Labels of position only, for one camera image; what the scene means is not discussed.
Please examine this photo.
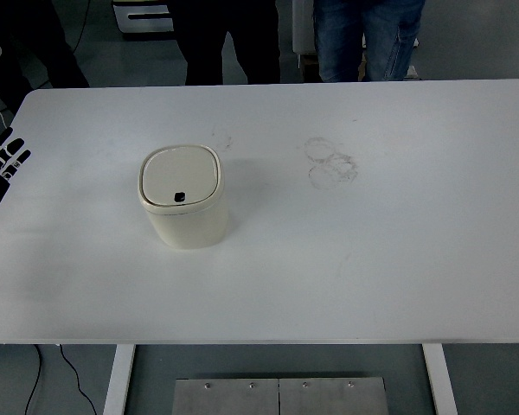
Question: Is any cream plastic trash bin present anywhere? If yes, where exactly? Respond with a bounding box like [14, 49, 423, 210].
[138, 144, 230, 251]

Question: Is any person in dark trousers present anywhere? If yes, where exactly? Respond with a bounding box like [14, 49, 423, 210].
[175, 0, 283, 86]
[0, 0, 91, 112]

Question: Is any white and black machine base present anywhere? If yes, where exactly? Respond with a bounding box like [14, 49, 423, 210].
[113, 0, 175, 41]

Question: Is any white table leg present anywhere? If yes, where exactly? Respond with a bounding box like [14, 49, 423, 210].
[102, 344, 138, 415]
[422, 344, 459, 415]

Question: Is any grey metal plate with screws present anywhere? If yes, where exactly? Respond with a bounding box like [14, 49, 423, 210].
[170, 378, 281, 415]
[279, 376, 389, 415]

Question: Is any white panel furniture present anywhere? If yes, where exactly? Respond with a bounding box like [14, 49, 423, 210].
[291, 0, 320, 83]

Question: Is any person in blue jeans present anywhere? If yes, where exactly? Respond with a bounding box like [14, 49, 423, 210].
[312, 0, 427, 84]

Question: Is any thin black hanging cable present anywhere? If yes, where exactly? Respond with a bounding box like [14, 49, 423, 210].
[72, 0, 93, 53]

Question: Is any black floor cable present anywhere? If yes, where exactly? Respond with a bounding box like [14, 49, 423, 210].
[59, 344, 99, 415]
[24, 344, 43, 415]

